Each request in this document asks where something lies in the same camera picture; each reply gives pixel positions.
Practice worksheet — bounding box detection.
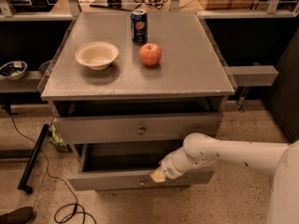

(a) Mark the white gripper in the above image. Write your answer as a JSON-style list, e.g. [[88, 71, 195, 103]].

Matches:
[[149, 151, 187, 183]]

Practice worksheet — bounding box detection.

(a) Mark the grey drawer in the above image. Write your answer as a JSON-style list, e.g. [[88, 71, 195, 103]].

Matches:
[[54, 112, 223, 144], [68, 140, 214, 191]]

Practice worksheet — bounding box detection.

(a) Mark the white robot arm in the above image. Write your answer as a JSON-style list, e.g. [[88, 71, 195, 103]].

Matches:
[[150, 133, 299, 224]]

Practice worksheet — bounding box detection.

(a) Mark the grey top drawer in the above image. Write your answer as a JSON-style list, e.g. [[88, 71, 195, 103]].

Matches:
[[54, 112, 223, 144]]

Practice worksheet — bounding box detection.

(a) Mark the grey drawer cabinet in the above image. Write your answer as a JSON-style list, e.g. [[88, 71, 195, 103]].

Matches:
[[36, 10, 239, 192]]

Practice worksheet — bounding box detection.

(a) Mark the green snack bag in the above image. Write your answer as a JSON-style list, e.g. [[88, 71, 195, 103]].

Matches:
[[50, 125, 69, 153]]

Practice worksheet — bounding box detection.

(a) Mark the red apple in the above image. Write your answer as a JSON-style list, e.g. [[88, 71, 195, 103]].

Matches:
[[139, 43, 162, 66]]

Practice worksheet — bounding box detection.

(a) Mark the white paper bowl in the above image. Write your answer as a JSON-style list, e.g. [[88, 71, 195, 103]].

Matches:
[[75, 42, 119, 70]]

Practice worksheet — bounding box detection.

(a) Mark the black pole on floor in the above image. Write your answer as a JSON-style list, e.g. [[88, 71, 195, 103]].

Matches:
[[18, 124, 50, 194]]

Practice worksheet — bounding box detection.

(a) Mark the brown shoe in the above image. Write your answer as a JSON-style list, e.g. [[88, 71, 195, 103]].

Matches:
[[0, 206, 36, 224]]

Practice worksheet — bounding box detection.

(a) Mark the grey side shelf right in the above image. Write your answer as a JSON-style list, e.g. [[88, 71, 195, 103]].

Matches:
[[228, 65, 278, 87]]

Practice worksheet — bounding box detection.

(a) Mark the grey side shelf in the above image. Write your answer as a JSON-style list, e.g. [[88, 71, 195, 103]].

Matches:
[[0, 71, 43, 93], [228, 65, 278, 87]]

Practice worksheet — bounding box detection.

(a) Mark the blue pepsi can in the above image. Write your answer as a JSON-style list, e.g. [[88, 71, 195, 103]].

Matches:
[[131, 9, 148, 44]]

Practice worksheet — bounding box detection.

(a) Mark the dark bowl on shelf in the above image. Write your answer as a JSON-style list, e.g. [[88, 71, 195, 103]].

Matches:
[[38, 60, 52, 76]]

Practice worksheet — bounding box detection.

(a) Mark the grey side shelf left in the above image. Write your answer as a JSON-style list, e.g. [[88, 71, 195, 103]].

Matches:
[[0, 71, 43, 93]]

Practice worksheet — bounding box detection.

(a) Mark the black floor cable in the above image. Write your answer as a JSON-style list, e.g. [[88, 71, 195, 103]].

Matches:
[[2, 104, 98, 224]]

